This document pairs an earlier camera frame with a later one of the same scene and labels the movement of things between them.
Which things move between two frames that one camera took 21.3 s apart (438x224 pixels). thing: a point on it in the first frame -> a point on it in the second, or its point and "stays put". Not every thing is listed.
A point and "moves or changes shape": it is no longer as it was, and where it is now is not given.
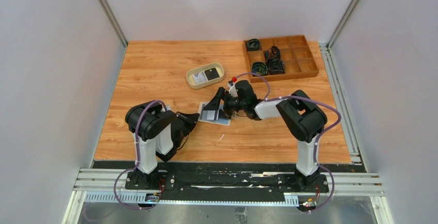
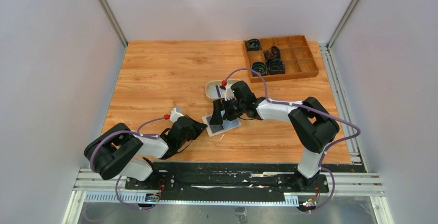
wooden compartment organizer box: (295, 52) stays put
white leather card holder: (208, 116) moves or changes shape
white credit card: (208, 115) -> (216, 91)
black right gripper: (226, 102) stays put
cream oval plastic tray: (205, 75) -> (212, 83)
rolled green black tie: (259, 68) stays put
